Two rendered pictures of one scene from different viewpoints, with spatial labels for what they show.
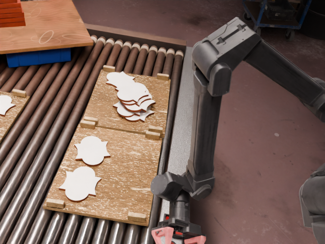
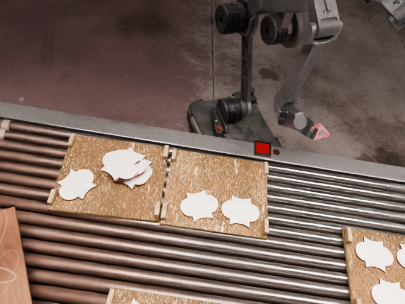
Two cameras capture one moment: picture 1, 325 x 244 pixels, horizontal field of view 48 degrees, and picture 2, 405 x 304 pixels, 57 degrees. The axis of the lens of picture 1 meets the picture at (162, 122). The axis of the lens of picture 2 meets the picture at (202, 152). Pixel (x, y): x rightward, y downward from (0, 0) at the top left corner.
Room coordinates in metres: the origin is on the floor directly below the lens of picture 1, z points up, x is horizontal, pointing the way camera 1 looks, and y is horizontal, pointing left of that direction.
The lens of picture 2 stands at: (1.01, 0.95, 2.23)
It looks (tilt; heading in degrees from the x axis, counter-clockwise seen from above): 53 degrees down; 266
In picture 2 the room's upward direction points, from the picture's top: 12 degrees clockwise
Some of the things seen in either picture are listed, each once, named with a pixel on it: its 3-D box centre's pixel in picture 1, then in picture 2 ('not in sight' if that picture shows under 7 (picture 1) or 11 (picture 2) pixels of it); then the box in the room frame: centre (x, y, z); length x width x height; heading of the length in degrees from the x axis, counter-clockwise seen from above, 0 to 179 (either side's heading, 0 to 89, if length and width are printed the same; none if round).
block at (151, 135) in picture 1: (152, 135); (173, 154); (1.06, 0.03, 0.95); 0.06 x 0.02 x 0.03; 90
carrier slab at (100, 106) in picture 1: (129, 100); (113, 176); (1.29, 0.16, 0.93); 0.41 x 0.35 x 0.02; 2
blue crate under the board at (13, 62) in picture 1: (35, 40); not in sight; (1.59, 0.71, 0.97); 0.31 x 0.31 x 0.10; 29
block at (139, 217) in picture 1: (136, 217); (266, 169); (0.67, 0.03, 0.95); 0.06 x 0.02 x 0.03; 90
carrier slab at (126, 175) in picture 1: (109, 169); (217, 192); (0.87, 0.16, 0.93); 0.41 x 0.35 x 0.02; 0
